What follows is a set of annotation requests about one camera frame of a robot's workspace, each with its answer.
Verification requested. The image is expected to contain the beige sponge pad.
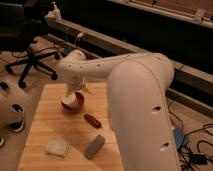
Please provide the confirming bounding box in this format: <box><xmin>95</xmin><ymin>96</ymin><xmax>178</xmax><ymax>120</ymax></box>
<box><xmin>45</xmin><ymin>139</ymin><xmax>69</xmax><ymax>157</ymax></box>

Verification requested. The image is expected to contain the red ceramic bowl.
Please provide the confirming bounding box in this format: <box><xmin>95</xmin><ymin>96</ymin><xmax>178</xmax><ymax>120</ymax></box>
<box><xmin>61</xmin><ymin>92</ymin><xmax>84</xmax><ymax>112</ymax></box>

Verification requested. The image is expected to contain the white ceramic cup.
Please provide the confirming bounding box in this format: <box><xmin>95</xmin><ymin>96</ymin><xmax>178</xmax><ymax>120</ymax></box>
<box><xmin>61</xmin><ymin>93</ymin><xmax>77</xmax><ymax>107</ymax></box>

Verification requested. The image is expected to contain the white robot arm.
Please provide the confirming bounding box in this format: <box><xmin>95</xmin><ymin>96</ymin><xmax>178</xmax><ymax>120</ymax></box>
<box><xmin>58</xmin><ymin>50</ymin><xmax>181</xmax><ymax>171</ymax></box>

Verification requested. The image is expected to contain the black power adapter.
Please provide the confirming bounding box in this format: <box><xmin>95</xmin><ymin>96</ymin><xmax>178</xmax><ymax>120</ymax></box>
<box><xmin>189</xmin><ymin>153</ymin><xmax>207</xmax><ymax>165</ymax></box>

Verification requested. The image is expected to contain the grey rectangular block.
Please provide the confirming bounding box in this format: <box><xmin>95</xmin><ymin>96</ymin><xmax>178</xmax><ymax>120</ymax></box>
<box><xmin>84</xmin><ymin>135</ymin><xmax>105</xmax><ymax>159</ymax></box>

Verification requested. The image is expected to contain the white spray bottle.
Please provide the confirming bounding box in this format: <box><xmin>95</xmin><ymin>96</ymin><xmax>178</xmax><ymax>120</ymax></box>
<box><xmin>47</xmin><ymin>1</ymin><xmax>62</xmax><ymax>20</ymax></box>

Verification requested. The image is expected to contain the blue electronics box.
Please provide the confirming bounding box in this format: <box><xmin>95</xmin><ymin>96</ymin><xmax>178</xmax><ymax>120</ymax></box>
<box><xmin>173</xmin><ymin>127</ymin><xmax>189</xmax><ymax>149</ymax></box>

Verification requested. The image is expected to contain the black office chair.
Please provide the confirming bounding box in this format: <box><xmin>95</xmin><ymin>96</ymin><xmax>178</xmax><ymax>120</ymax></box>
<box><xmin>0</xmin><ymin>0</ymin><xmax>60</xmax><ymax>88</ymax></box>

